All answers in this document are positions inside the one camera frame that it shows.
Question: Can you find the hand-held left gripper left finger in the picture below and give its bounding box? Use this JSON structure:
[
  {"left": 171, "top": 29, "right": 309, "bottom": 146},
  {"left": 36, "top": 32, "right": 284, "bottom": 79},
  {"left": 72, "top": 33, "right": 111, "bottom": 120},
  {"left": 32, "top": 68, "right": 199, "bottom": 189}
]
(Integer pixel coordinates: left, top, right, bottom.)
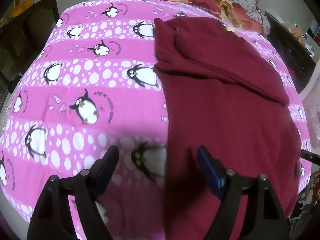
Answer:
[{"left": 27, "top": 145, "right": 120, "bottom": 240}]

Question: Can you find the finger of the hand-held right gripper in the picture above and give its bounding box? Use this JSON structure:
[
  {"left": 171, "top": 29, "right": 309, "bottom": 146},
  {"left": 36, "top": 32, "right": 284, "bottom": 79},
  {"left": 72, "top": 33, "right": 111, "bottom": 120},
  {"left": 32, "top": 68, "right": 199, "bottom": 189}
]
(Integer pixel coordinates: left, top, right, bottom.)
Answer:
[{"left": 300, "top": 149, "right": 320, "bottom": 167}]

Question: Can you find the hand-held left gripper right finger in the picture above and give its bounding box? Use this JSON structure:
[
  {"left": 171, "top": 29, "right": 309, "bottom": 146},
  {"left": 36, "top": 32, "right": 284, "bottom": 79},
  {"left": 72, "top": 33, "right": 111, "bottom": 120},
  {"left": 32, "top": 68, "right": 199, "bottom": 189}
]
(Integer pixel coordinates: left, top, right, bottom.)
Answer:
[{"left": 196, "top": 145, "right": 292, "bottom": 240}]

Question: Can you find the maroon sweater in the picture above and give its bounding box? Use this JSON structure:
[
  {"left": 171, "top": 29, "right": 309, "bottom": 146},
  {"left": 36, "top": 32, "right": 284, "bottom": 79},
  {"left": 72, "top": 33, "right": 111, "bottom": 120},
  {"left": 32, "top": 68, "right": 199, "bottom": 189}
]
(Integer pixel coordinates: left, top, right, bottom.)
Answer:
[{"left": 153, "top": 17, "right": 303, "bottom": 240}]

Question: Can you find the pink penguin print blanket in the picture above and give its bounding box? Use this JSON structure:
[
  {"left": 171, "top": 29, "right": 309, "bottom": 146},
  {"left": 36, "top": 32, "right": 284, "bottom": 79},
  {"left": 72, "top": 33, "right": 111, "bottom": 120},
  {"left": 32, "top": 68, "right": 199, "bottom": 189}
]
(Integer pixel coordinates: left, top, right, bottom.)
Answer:
[{"left": 0, "top": 0, "right": 313, "bottom": 240}]

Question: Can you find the dark wooden table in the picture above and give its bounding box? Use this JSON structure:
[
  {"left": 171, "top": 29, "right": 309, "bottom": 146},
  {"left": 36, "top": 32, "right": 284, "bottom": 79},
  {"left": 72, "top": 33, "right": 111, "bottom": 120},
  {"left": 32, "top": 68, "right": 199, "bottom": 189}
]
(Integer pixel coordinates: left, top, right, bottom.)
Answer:
[{"left": 265, "top": 11, "right": 320, "bottom": 93}]

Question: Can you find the dark wooden cabinet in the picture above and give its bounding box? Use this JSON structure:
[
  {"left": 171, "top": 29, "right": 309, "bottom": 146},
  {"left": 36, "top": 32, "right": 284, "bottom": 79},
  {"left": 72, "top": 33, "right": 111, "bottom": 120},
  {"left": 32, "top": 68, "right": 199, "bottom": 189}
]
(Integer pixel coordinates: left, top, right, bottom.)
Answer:
[{"left": 0, "top": 0, "right": 59, "bottom": 93}]

